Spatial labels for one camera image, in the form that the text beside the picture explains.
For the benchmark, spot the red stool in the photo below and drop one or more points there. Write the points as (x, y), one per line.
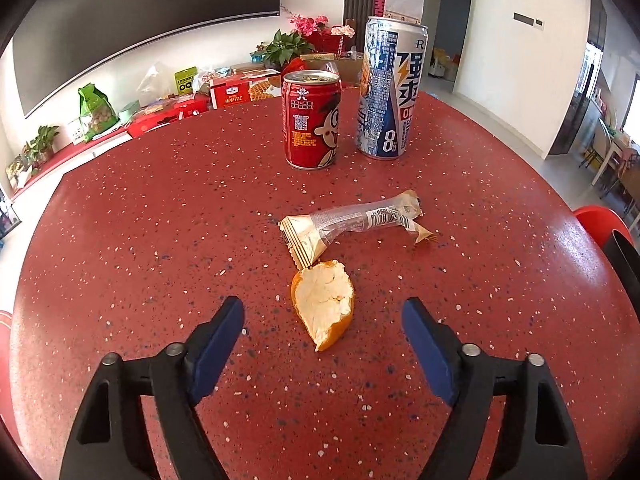
(599, 222)

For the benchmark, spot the red waffle box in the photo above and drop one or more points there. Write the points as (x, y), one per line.
(251, 86)

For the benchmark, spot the black trash bin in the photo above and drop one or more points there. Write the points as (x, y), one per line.
(625, 261)

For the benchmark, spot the short red cartoon can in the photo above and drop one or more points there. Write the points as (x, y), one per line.
(311, 118)

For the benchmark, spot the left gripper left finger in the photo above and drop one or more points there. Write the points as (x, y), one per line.
(109, 439)

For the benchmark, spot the gold clear snack wrapper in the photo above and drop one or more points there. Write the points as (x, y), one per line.
(308, 235)

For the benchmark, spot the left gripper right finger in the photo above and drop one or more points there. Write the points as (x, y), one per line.
(536, 439)

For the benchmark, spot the small potted plant left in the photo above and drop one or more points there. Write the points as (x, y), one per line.
(40, 149)

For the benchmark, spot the large black television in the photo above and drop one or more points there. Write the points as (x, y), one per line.
(58, 40)

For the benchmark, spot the green snack bag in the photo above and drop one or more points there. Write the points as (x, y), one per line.
(96, 113)

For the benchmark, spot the pink flower bouquet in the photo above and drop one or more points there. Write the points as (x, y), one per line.
(308, 25)

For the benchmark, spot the dining table with chairs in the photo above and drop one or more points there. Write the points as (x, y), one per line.
(612, 149)

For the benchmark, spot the tall blue white can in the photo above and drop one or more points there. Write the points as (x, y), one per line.
(392, 68)

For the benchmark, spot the green potted plant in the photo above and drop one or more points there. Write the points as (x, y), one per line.
(284, 47)

